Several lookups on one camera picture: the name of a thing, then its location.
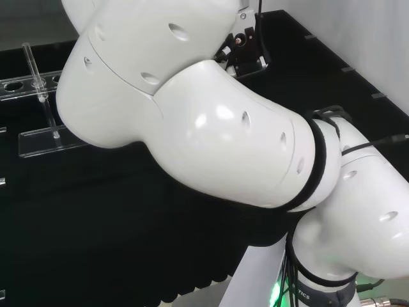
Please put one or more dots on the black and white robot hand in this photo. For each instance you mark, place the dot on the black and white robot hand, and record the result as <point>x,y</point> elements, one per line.
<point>246,48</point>

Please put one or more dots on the clear acrylic funnel stand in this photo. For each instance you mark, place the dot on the clear acrylic funnel stand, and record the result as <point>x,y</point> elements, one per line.
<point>41,140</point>

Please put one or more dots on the black bench cloth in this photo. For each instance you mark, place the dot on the black bench cloth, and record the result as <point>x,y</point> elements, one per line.
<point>96,208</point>

